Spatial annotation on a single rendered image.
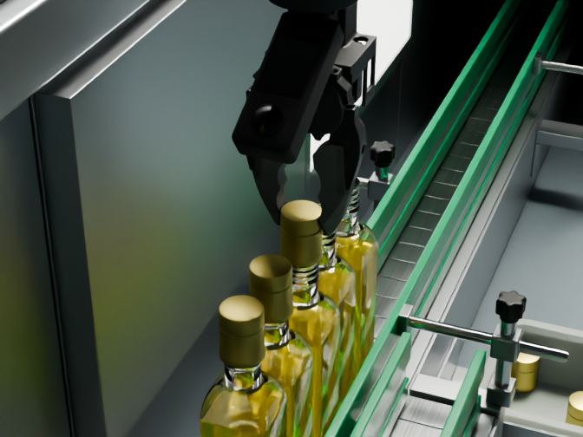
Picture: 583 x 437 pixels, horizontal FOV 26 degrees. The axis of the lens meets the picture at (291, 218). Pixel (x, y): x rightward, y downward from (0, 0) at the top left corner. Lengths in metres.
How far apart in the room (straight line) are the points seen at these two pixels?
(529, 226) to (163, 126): 0.88
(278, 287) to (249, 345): 0.06
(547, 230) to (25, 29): 1.11
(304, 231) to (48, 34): 0.27
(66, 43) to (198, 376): 0.52
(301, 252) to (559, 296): 0.72
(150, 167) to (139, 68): 0.09
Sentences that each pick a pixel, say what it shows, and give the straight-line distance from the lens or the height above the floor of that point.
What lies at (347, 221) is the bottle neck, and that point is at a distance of 1.14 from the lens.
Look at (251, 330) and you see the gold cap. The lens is 0.93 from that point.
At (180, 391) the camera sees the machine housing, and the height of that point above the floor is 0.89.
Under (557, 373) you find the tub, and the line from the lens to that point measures 1.50.
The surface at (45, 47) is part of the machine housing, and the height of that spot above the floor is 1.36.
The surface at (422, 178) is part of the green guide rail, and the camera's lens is 1.60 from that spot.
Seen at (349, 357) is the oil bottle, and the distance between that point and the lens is 1.18.
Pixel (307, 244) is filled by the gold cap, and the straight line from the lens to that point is 1.02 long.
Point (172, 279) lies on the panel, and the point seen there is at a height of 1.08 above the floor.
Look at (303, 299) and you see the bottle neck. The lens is 1.05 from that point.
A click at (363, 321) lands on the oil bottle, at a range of 1.19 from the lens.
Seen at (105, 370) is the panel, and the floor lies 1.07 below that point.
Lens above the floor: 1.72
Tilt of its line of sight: 32 degrees down
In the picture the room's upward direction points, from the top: straight up
